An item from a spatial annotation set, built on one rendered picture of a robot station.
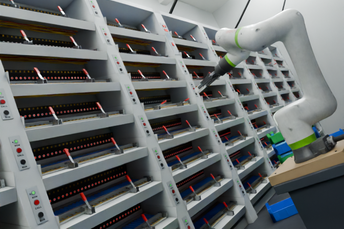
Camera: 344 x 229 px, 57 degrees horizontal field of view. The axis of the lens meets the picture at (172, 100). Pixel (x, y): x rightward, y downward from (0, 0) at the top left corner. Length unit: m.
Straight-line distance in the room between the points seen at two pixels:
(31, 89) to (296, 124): 1.12
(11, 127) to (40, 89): 0.23
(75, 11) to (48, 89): 0.71
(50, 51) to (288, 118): 1.11
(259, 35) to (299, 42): 0.19
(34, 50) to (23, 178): 0.57
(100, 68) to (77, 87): 0.34
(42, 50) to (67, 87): 0.19
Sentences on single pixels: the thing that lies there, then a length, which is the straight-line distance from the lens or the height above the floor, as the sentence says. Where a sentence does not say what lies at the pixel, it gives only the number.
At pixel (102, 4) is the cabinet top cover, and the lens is 2.14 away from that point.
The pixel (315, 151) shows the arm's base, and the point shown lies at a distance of 1.52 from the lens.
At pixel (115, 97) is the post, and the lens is 1.73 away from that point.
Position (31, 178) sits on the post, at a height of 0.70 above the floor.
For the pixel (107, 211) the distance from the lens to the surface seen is 1.35.
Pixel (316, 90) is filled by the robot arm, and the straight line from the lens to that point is 1.54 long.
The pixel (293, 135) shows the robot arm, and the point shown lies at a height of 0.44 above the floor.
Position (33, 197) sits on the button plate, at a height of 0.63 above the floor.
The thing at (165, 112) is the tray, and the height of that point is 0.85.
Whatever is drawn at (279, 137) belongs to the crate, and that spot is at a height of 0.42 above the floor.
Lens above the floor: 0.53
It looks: 11 degrees up
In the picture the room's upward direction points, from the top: 25 degrees counter-clockwise
